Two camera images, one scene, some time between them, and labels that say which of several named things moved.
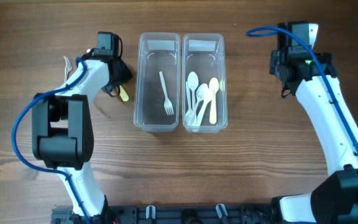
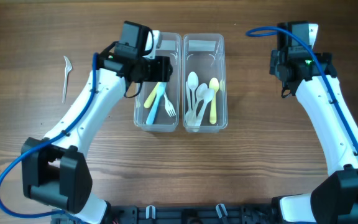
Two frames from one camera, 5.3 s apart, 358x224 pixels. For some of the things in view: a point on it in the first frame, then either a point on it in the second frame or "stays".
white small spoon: x=192 y=82 stays
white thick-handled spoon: x=208 y=95 stays
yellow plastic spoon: x=214 y=87 stays
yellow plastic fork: x=123 y=94 -> x=151 y=97
